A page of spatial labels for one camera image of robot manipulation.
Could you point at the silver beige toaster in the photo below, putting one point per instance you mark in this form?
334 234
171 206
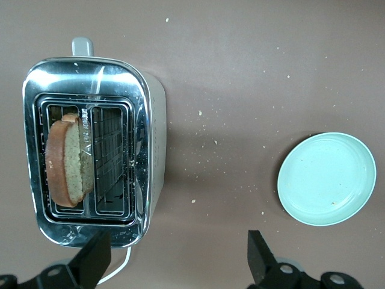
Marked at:
87 76

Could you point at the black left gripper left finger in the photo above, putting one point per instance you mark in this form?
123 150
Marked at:
90 262

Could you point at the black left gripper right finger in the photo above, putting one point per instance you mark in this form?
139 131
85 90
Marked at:
261 265

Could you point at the brown table cover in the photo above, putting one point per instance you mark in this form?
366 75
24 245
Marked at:
225 60

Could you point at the green round plate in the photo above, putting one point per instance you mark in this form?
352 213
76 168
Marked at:
326 179

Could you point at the brown bread slice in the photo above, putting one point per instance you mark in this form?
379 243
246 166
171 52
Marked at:
69 162

